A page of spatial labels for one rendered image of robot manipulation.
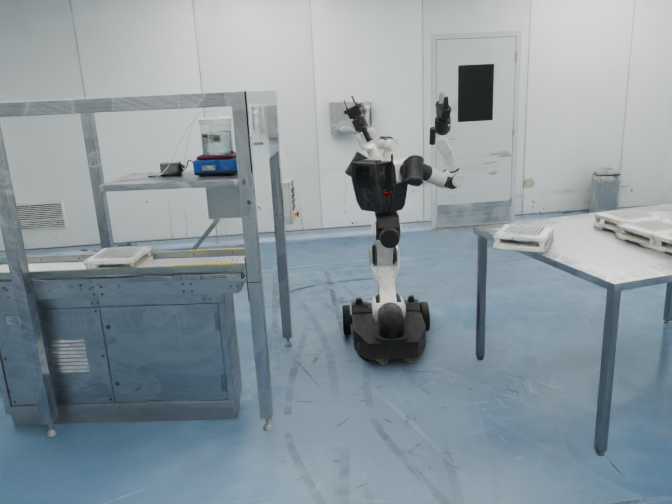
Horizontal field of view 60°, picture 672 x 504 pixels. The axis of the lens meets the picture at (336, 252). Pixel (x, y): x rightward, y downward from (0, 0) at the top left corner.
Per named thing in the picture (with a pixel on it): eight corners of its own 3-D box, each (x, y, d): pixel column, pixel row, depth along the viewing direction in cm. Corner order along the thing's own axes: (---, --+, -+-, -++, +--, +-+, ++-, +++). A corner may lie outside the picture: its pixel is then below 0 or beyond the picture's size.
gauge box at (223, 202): (256, 213, 298) (252, 174, 292) (252, 217, 288) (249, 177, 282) (213, 214, 299) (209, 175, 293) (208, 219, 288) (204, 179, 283)
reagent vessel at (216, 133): (237, 151, 283) (233, 111, 278) (231, 155, 268) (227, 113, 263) (206, 153, 283) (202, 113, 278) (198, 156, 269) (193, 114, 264)
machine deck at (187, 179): (253, 175, 293) (252, 168, 292) (238, 188, 256) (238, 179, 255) (131, 181, 295) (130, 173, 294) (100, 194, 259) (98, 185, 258)
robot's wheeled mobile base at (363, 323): (437, 363, 345) (437, 311, 336) (349, 367, 346) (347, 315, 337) (421, 322, 407) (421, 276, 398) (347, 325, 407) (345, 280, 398)
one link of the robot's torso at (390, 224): (401, 248, 334) (400, 218, 330) (378, 249, 335) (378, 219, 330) (396, 236, 361) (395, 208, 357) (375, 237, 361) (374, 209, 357)
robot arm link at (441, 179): (458, 194, 339) (430, 183, 327) (444, 189, 350) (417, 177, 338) (466, 176, 337) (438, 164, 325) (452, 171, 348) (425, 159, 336)
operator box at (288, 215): (295, 218, 376) (293, 178, 369) (293, 224, 360) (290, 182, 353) (286, 218, 376) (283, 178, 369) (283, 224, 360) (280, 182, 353)
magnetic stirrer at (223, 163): (245, 169, 289) (243, 150, 286) (237, 175, 268) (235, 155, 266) (205, 170, 289) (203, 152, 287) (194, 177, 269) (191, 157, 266)
